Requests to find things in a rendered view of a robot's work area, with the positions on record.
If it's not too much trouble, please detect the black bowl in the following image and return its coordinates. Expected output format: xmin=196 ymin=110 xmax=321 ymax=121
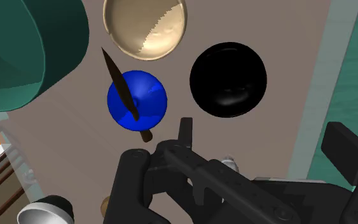
xmin=189 ymin=41 xmax=268 ymax=118

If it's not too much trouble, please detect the large teal round container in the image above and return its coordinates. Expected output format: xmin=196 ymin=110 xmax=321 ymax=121
xmin=0 ymin=0 xmax=90 ymax=113

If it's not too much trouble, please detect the small silver object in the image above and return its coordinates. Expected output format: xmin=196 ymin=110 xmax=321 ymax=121
xmin=220 ymin=156 xmax=240 ymax=174

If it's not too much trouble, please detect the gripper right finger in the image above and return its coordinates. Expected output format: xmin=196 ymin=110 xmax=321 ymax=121
xmin=320 ymin=121 xmax=358 ymax=224

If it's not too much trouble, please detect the small beige round object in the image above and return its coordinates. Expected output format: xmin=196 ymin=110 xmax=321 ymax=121
xmin=100 ymin=195 xmax=111 ymax=218

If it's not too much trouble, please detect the dark brown knife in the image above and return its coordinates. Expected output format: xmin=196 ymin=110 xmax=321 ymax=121
xmin=100 ymin=46 xmax=153 ymax=143

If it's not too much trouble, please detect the beige bowl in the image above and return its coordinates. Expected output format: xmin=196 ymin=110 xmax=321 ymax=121
xmin=102 ymin=0 xmax=188 ymax=62

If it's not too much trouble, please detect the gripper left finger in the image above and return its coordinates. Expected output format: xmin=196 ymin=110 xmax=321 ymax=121
xmin=103 ymin=117 xmax=295 ymax=224

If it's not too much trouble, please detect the grey brown table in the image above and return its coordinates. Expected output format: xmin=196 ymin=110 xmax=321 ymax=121
xmin=0 ymin=0 xmax=358 ymax=224

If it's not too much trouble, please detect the silver and black cup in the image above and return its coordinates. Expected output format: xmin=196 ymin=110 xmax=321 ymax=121
xmin=17 ymin=195 xmax=75 ymax=224

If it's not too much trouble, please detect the blue bowl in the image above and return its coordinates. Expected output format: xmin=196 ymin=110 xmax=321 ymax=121
xmin=106 ymin=70 xmax=169 ymax=132

